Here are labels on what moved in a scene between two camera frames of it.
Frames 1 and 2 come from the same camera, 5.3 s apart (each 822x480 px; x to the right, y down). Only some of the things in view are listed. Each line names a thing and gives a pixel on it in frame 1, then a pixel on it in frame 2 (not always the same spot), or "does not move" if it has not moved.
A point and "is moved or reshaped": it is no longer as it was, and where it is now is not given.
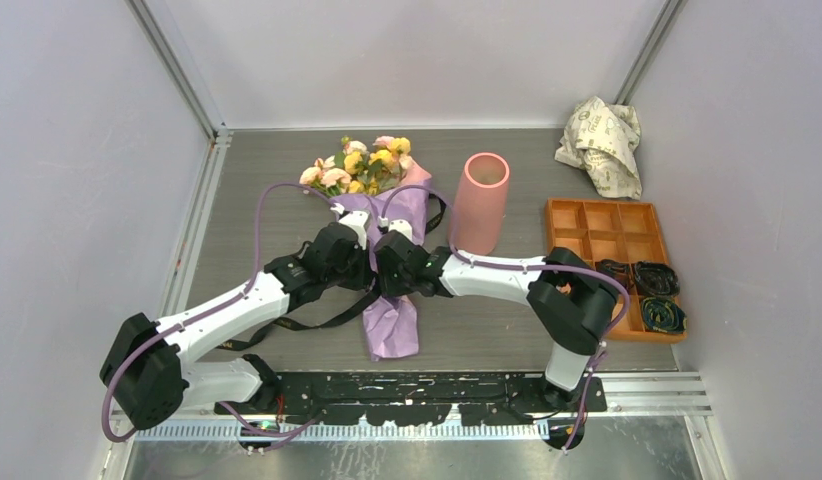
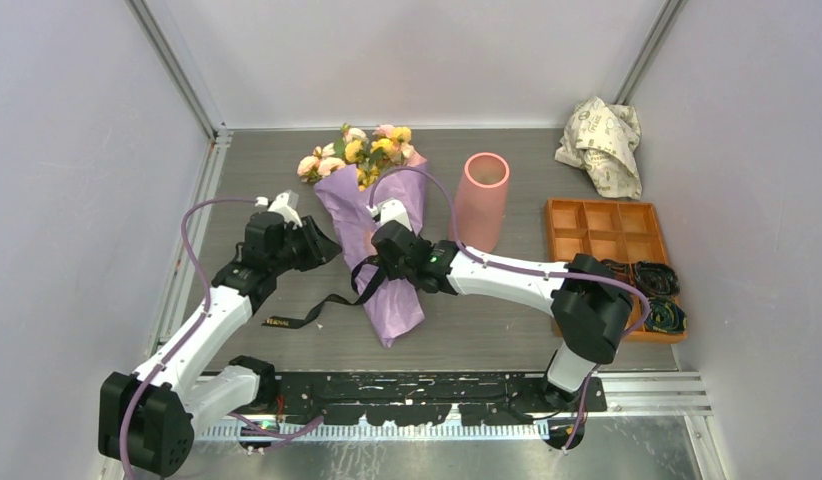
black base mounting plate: (425, 398) does not move
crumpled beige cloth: (602, 139) does not move
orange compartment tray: (613, 229) does not move
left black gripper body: (353, 273) -> (301, 249)
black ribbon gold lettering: (259, 342) is moved or reshaped
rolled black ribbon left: (621, 271) does not move
